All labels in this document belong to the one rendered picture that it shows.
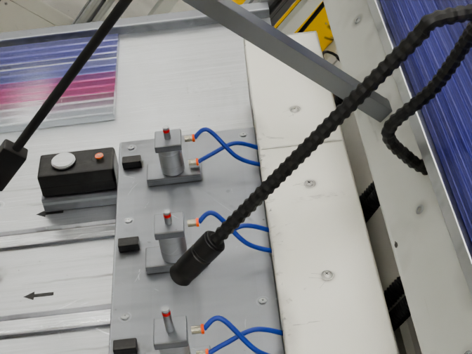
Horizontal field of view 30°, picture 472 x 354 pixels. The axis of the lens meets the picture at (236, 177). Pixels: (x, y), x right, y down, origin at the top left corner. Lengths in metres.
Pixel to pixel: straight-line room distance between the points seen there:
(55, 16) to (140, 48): 0.94
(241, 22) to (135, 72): 0.43
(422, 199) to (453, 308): 0.10
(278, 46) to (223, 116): 0.32
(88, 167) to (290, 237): 0.25
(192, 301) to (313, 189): 0.15
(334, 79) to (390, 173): 0.09
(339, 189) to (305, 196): 0.03
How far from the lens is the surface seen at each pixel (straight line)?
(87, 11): 1.99
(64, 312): 0.81
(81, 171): 0.88
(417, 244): 0.64
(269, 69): 0.91
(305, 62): 0.69
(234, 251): 0.74
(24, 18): 2.07
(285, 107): 0.86
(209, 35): 1.13
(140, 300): 0.72
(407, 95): 0.67
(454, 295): 0.59
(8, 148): 0.75
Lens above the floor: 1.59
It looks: 30 degrees down
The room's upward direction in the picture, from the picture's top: 44 degrees clockwise
